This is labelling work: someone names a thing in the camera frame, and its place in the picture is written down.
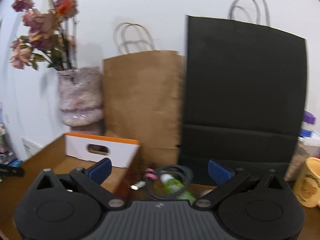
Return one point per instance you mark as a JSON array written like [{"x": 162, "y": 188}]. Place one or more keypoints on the black paper bag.
[{"x": 244, "y": 96}]

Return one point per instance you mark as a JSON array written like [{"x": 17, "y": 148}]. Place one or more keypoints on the clear food container with seeds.
[{"x": 306, "y": 147}]

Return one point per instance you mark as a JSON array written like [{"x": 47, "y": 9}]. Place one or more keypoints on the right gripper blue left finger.
[{"x": 100, "y": 171}]

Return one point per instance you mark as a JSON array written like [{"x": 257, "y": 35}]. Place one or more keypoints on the dried pink flowers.
[{"x": 51, "y": 34}]

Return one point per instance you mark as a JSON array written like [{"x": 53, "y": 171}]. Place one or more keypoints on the yellow bear mug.
[{"x": 306, "y": 187}]

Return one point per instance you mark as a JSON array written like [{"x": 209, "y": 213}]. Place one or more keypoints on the red cardboard box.
[{"x": 64, "y": 154}]

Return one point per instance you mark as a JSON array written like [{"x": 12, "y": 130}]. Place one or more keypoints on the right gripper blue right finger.
[{"x": 219, "y": 173}]

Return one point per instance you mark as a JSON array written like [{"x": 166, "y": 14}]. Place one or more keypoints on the brown paper bag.
[{"x": 143, "y": 94}]

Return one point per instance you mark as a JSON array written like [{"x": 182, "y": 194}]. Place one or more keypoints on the green small bottle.
[{"x": 173, "y": 185}]

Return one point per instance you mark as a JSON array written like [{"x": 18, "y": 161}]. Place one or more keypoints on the purple textured vase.
[{"x": 81, "y": 100}]

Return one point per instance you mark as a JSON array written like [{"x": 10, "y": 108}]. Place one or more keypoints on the purple white lidded jar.
[{"x": 308, "y": 123}]

